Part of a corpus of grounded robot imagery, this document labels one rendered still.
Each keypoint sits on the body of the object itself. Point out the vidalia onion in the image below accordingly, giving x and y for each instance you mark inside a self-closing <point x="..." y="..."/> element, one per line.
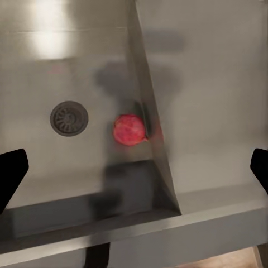
<point x="129" y="129"/>

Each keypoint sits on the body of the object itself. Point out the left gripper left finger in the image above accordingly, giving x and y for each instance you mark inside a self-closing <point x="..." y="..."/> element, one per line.
<point x="13" y="167"/>

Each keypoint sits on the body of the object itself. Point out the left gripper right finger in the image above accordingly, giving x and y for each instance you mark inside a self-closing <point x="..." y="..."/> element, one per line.
<point x="259" y="166"/>

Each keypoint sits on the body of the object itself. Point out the drop in sink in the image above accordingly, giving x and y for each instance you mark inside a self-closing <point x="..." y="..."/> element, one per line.
<point x="195" y="71"/>

